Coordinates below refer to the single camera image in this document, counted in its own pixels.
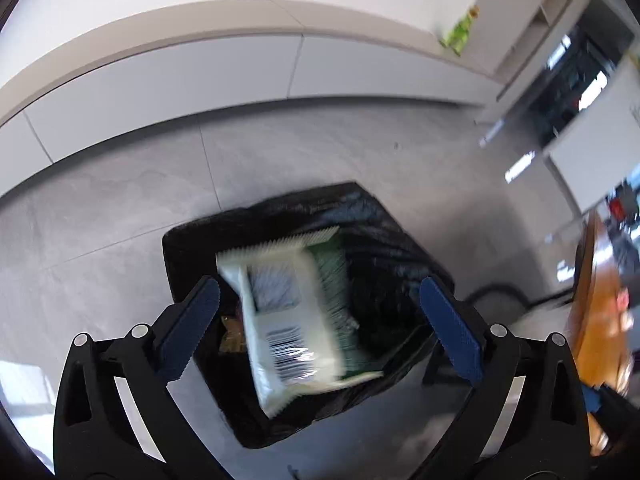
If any black trash bin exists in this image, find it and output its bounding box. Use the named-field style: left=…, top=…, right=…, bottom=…
left=161, top=181, right=476, bottom=450

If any low white cabinet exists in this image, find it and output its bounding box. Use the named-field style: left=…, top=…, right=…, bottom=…
left=0, top=0, right=501, bottom=196

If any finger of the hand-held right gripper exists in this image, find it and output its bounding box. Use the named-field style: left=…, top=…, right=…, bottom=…
left=580, top=382, right=638, bottom=453

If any white green packet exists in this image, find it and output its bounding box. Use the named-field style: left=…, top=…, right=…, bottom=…
left=216, top=225, right=386, bottom=418

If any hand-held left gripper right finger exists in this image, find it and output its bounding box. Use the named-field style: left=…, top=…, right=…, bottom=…
left=419, top=275, right=588, bottom=480

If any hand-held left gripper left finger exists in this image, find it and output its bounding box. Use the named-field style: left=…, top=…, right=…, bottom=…
left=52, top=275, right=231, bottom=480

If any white wall shelf unit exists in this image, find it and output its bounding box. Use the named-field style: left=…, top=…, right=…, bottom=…
left=475, top=0, right=593, bottom=126

